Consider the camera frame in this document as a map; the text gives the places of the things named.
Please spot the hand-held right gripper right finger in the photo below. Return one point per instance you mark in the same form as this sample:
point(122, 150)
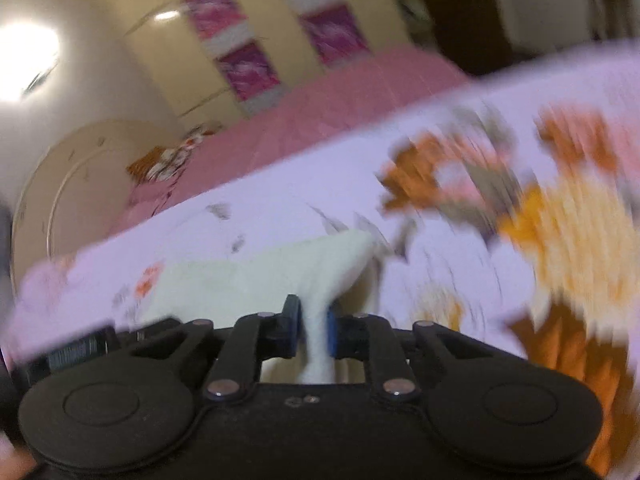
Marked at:
point(331, 335)

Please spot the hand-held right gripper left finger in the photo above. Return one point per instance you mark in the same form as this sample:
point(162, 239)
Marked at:
point(292, 322)

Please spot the cream knit sweater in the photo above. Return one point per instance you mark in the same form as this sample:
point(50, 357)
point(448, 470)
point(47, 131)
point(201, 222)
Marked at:
point(280, 270)

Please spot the purple floral bed sheet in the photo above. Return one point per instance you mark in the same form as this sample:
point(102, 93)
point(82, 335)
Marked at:
point(310, 195)

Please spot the cream rounded headboard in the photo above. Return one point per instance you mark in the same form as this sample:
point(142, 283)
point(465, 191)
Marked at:
point(75, 175)

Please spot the orange patterned pillow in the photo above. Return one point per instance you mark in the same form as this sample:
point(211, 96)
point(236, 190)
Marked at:
point(160, 160)

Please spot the pink checked bed cover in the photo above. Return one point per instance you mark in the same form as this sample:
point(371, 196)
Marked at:
point(325, 105)

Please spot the bright ceiling light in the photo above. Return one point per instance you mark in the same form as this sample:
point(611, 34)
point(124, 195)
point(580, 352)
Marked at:
point(27, 62)

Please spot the cream wardrobe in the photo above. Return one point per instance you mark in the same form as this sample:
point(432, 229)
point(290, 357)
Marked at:
point(165, 50)

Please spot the dark wooden door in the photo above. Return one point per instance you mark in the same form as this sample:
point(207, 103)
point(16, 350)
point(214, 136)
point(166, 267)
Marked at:
point(460, 10)

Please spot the pink wall calendar poster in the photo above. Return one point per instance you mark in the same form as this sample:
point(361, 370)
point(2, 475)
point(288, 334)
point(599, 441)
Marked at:
point(335, 35)
point(215, 10)
point(247, 72)

